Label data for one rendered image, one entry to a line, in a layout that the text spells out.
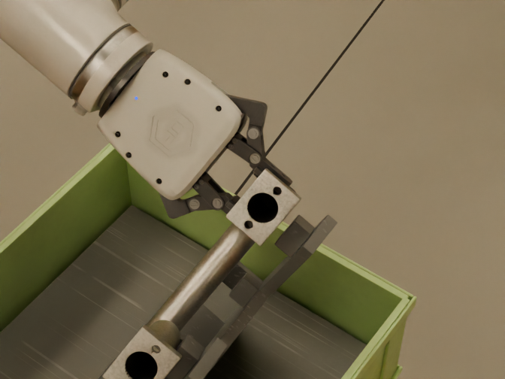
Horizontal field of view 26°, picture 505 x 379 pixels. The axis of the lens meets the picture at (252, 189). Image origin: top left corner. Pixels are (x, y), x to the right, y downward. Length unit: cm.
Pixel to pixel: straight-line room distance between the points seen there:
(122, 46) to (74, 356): 47
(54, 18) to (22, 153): 172
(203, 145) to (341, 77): 187
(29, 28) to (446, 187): 173
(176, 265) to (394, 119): 142
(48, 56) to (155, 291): 46
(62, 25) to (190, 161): 16
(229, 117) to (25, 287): 48
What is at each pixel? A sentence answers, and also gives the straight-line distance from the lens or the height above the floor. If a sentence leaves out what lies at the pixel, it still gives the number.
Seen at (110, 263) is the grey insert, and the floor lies 85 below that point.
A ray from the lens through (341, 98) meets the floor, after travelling 273.
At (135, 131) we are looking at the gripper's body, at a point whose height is 125.
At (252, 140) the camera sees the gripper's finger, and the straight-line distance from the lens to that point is 95.
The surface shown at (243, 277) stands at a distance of 111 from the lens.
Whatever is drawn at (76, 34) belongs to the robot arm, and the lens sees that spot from 94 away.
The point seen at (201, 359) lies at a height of 114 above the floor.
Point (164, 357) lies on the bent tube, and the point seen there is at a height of 118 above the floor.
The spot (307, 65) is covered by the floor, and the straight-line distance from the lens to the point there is 281.
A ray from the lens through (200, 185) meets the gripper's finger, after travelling 95.
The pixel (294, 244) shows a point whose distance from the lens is 102.
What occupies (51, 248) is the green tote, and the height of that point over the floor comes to 89.
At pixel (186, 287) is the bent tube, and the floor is 104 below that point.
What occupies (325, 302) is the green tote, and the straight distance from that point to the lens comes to 129.
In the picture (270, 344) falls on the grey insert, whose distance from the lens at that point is 128.
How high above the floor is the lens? 194
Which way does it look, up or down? 50 degrees down
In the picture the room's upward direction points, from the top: straight up
